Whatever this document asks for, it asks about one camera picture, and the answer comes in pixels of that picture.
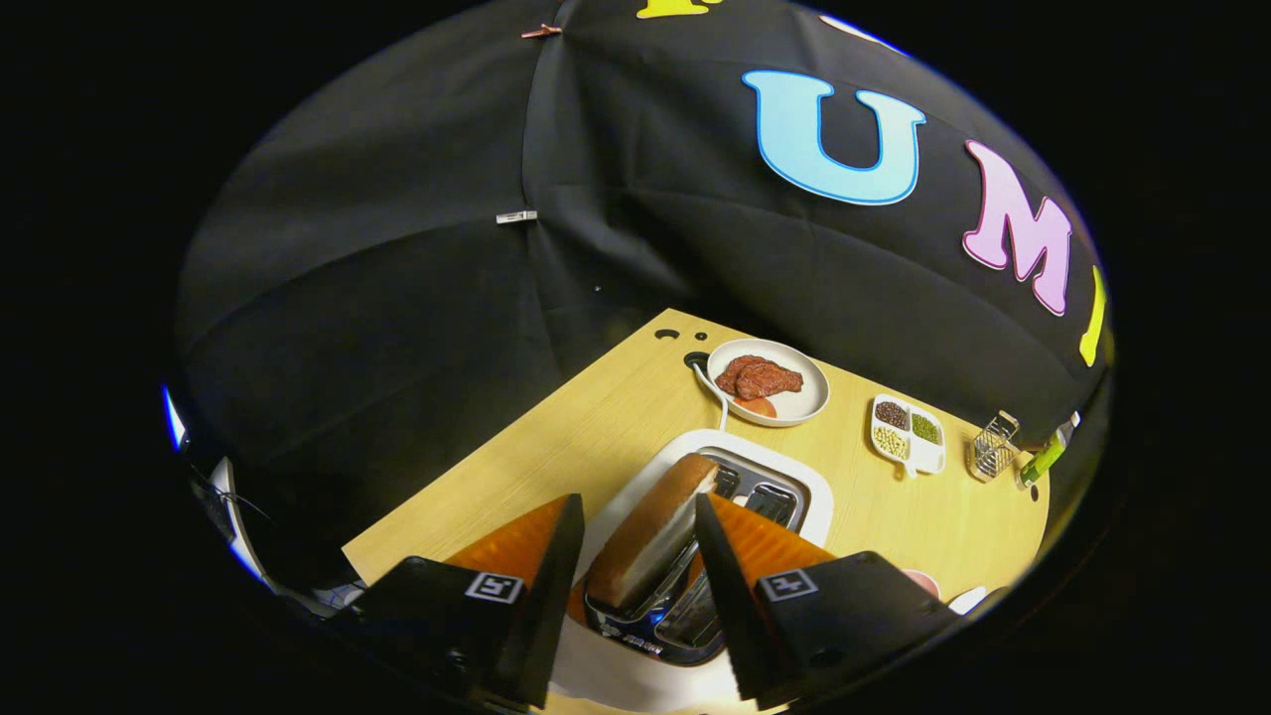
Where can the pink plate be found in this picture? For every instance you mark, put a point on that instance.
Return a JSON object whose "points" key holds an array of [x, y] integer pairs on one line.
{"points": [[923, 581]]}

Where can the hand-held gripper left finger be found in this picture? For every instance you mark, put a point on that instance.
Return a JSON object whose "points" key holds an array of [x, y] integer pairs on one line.
{"points": [[551, 616]]}

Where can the pink cloth clip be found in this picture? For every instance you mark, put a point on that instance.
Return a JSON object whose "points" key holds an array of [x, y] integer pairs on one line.
{"points": [[541, 31]]}

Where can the black backdrop cloth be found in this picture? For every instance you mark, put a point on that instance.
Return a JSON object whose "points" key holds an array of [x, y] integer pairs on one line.
{"points": [[397, 298]]}

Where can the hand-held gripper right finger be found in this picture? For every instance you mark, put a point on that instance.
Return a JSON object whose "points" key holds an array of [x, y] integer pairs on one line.
{"points": [[730, 616]]}

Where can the white divided bean dish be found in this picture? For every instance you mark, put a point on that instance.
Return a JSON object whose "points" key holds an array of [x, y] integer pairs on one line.
{"points": [[928, 457]]}

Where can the white square plate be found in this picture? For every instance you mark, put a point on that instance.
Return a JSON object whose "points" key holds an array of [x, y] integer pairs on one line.
{"points": [[968, 599]]}

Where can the white toaster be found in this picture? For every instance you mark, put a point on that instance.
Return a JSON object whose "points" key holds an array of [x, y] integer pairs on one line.
{"points": [[784, 467]]}

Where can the round grey plate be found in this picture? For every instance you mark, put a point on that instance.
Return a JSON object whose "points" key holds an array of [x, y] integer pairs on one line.
{"points": [[809, 397]]}

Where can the brown meat steak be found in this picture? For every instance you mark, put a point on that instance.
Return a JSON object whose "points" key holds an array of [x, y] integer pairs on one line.
{"points": [[760, 377]]}

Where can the plain bread slice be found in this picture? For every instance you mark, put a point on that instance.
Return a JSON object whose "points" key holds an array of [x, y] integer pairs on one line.
{"points": [[645, 526]]}

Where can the green label drink bottle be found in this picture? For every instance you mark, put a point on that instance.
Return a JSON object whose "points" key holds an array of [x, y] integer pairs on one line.
{"points": [[1043, 462]]}

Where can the white cloth clip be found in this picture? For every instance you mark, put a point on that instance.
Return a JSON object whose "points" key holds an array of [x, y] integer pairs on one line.
{"points": [[516, 215]]}

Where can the orange carrot slice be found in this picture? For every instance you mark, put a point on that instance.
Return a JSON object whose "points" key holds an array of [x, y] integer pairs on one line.
{"points": [[760, 406]]}

